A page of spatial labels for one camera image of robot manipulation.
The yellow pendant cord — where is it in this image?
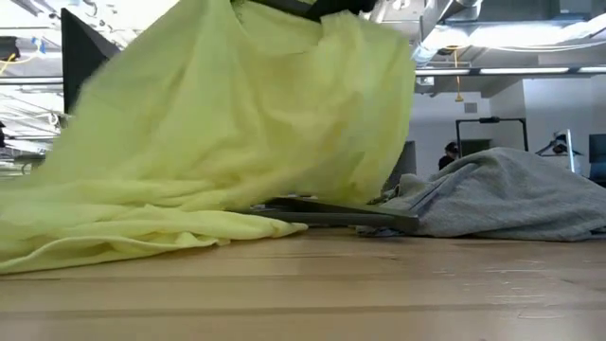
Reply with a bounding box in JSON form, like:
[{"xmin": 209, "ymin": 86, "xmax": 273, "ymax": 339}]
[{"xmin": 444, "ymin": 45, "xmax": 470, "ymax": 103}]

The silver ceiling duct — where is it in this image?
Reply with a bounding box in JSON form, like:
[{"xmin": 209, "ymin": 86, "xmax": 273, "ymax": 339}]
[{"xmin": 410, "ymin": 16, "xmax": 606, "ymax": 65}]

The white clothes stand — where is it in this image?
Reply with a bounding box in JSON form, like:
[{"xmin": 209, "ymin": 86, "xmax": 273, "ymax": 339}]
[{"xmin": 534, "ymin": 128, "xmax": 585, "ymax": 175}]

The black ceiling device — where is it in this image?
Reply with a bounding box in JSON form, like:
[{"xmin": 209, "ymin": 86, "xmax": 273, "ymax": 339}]
[{"xmin": 0, "ymin": 36, "xmax": 21, "ymax": 63}]

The person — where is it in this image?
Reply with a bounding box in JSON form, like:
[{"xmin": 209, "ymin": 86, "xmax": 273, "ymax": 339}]
[{"xmin": 437, "ymin": 140, "xmax": 461, "ymax": 171}]

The yellow t-shirt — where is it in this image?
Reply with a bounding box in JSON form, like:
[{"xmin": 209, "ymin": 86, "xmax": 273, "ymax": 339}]
[{"xmin": 0, "ymin": 0, "xmax": 418, "ymax": 277}]

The black computer monitor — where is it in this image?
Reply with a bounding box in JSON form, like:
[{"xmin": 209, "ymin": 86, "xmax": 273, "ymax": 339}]
[
  {"xmin": 588, "ymin": 133, "xmax": 606, "ymax": 187},
  {"xmin": 60, "ymin": 7, "xmax": 122, "ymax": 116}
]

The black rack frame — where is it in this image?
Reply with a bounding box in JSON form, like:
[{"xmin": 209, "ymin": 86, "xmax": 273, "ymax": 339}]
[{"xmin": 454, "ymin": 116, "xmax": 529, "ymax": 153}]

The grey t-shirt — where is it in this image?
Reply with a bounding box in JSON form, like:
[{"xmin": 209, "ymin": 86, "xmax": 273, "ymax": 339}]
[{"xmin": 355, "ymin": 146, "xmax": 606, "ymax": 242}]

